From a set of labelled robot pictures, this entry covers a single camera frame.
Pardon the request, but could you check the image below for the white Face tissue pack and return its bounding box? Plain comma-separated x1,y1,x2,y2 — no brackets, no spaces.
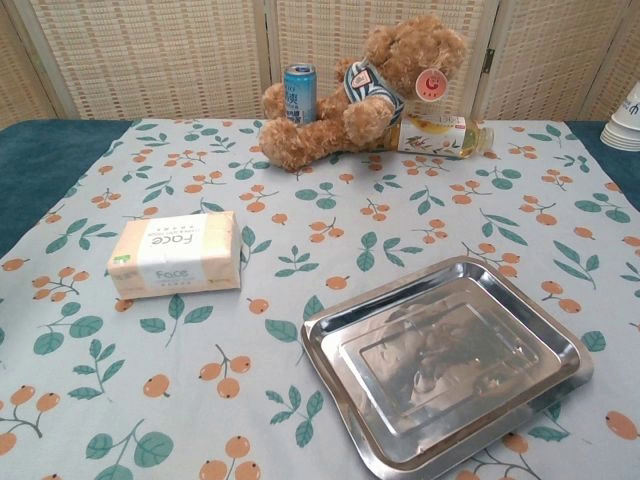
105,210,242,301

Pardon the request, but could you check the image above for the floral fruit print tablecloth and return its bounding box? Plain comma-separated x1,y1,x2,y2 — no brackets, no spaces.
0,118,640,480

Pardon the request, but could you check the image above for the brown teddy bear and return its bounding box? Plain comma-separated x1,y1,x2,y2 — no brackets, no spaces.
258,13,469,174

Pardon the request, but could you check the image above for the blue drink can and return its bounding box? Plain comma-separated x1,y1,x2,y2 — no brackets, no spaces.
283,63,317,125

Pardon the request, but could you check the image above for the clear yellow tea bottle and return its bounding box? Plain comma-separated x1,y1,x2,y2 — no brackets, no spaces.
382,113,496,160

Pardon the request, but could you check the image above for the small stainless steel tray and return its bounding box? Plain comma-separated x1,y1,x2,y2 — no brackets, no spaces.
319,260,584,459

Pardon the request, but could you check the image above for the round pink hang tag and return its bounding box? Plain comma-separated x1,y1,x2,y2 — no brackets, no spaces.
415,68,448,101

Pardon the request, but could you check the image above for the woven folding screen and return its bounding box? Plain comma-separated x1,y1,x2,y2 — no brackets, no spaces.
0,0,640,122

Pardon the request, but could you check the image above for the teal table cover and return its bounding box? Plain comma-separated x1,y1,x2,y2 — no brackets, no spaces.
0,118,640,259

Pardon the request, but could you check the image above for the large stainless steel tray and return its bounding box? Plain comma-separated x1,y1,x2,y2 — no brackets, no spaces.
300,255,595,472

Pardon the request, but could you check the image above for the white paper cup stack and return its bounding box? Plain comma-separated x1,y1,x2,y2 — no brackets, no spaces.
599,79,640,151

